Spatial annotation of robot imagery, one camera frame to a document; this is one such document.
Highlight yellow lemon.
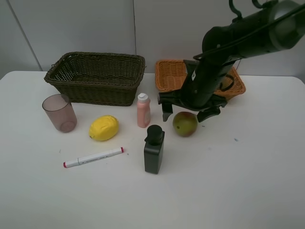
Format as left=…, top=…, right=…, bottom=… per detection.
left=89, top=115, right=119, bottom=141

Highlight translucent mauve plastic cup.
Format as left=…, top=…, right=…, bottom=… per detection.
left=42, top=94, right=77, bottom=133

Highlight black cable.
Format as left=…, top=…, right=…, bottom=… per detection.
left=193, top=0, right=305, bottom=92

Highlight pink bottle white cap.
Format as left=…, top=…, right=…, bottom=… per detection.
left=137, top=93, right=151, bottom=128

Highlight orange wicker basket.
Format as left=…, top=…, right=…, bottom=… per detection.
left=155, top=60, right=246, bottom=100

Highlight dark green pump bottle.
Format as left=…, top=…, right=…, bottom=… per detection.
left=143, top=125, right=165, bottom=174

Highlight red green mango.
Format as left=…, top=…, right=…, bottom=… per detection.
left=173, top=112, right=198, bottom=137

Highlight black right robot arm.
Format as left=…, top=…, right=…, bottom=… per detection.
left=158, top=0, right=305, bottom=122

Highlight white marker red caps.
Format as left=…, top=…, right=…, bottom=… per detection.
left=63, top=147, right=124, bottom=168

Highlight dark brown wicker basket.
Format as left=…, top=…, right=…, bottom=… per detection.
left=44, top=52, right=145, bottom=106

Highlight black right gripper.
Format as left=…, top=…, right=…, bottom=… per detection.
left=158, top=60, right=227, bottom=123

